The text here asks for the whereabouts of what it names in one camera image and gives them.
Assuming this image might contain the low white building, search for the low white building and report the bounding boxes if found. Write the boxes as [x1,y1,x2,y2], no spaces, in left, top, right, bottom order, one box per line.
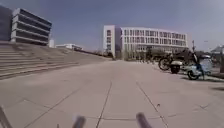
[55,43,84,52]

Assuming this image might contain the white scooter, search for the white scooter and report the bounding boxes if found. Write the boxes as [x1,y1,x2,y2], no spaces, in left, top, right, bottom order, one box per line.
[169,58,185,75]

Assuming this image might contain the wide stone steps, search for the wide stone steps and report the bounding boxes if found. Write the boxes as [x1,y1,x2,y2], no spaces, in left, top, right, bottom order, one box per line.
[0,41,111,81]

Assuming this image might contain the blue scooter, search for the blue scooter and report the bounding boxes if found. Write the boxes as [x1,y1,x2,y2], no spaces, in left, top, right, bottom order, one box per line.
[185,53,214,81]

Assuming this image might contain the robot's own part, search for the robot's own part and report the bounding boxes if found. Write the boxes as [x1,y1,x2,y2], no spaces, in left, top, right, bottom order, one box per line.
[135,112,154,128]
[71,115,87,128]

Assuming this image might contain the white multi-storey building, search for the white multi-storey building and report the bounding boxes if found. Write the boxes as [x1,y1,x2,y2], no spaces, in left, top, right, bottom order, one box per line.
[102,24,189,61]

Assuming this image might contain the grey banded building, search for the grey banded building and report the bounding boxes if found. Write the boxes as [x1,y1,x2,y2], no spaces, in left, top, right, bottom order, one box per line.
[0,4,53,47]

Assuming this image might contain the grey paved plaza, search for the grey paved plaza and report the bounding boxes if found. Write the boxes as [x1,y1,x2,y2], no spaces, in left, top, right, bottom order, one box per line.
[0,59,224,128]

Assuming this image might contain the row of trees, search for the row of trees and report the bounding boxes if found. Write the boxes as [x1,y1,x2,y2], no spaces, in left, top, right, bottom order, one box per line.
[138,46,189,64]

